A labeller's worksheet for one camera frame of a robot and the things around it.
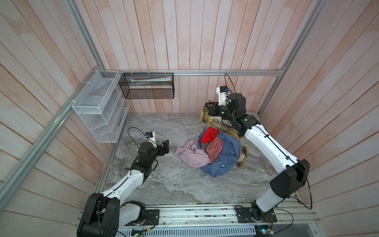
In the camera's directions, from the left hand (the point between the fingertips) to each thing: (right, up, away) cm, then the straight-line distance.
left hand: (162, 143), depth 86 cm
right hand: (+23, +22, -11) cm, 33 cm away
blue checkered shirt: (+38, -8, -6) cm, 39 cm away
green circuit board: (+52, -41, -15) cm, 68 cm away
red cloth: (+29, +5, +6) cm, 30 cm away
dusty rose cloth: (+30, -3, -2) cm, 30 cm away
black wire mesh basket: (-14, +40, +19) cm, 46 cm away
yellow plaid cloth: (+30, +12, -9) cm, 34 cm away
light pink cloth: (+18, -8, +4) cm, 20 cm away
